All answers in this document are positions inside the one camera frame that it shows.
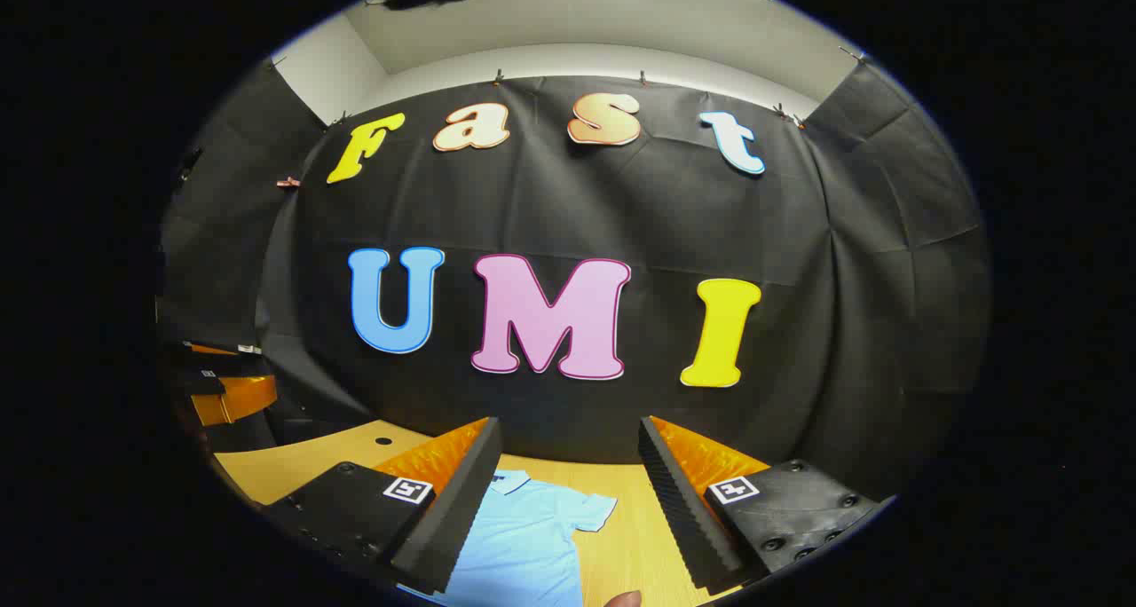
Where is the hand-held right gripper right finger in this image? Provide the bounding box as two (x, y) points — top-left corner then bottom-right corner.
(637, 416), (897, 595)

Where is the light blue T-shirt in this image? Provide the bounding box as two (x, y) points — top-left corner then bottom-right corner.
(399, 469), (618, 607)

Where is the black backdrop cloth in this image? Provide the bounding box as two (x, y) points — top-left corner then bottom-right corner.
(158, 57), (993, 501)

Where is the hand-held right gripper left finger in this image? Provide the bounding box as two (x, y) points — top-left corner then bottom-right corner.
(262, 416), (504, 595)

